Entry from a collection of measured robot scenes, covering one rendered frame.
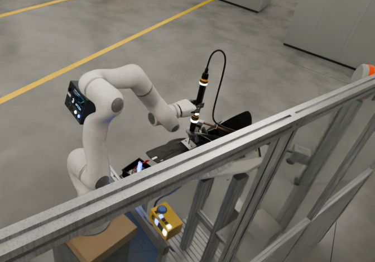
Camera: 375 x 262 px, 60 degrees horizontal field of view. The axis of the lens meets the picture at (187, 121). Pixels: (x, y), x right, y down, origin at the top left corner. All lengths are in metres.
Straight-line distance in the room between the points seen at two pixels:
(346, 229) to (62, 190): 2.79
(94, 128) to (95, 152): 0.11
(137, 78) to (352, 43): 6.17
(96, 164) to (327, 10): 6.18
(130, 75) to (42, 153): 2.40
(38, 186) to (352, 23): 6.01
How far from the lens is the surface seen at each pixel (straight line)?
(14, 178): 3.43
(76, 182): 1.61
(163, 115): 1.53
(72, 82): 2.31
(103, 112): 1.26
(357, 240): 3.74
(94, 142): 1.39
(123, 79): 1.34
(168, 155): 1.91
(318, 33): 7.21
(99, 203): 0.55
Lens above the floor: 2.48
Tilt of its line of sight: 37 degrees down
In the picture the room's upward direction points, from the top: 13 degrees clockwise
